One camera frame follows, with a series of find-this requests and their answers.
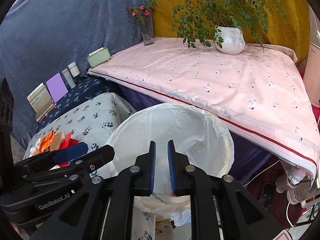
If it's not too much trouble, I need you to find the green plant in white pot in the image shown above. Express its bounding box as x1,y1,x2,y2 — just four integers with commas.
147,0,287,55

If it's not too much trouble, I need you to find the blue grey sofa cover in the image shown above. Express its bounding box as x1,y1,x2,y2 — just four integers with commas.
1,0,147,148

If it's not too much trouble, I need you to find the white lined trash bin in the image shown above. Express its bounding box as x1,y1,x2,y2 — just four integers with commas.
95,103,234,226

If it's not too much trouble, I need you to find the glass vase with pink flowers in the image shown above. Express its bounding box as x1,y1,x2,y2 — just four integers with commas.
126,4,155,46

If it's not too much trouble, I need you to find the navy leaf print cloth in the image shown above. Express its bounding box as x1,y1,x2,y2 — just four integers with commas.
36,75,124,132

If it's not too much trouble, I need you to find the yellow patterned curtain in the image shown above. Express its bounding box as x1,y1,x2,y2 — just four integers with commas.
152,0,310,64

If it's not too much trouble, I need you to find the mint green tissue box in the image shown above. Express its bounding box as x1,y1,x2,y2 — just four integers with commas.
87,47,111,68

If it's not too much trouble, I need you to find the red gift box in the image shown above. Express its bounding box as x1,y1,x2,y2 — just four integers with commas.
57,130,79,167

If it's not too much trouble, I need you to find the panda print table cloth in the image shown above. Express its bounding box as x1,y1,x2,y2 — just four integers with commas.
24,93,136,159

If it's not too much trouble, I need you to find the pink white appliance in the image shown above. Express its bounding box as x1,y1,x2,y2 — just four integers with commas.
303,7,320,107

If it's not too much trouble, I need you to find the pink patterned table cloth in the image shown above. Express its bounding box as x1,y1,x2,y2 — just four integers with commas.
89,38,319,180

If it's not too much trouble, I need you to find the white red-trimmed cloth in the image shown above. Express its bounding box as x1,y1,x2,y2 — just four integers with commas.
29,138,41,157

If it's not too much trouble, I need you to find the white tube bottle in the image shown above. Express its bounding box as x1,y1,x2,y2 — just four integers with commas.
62,68,76,89

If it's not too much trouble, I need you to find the dark purple cloth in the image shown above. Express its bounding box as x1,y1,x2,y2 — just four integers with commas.
117,84,273,183

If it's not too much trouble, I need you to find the orange wrapper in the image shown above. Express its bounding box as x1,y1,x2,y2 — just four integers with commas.
38,130,55,153

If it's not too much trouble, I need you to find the white jar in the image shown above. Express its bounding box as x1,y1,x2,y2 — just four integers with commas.
67,61,80,77

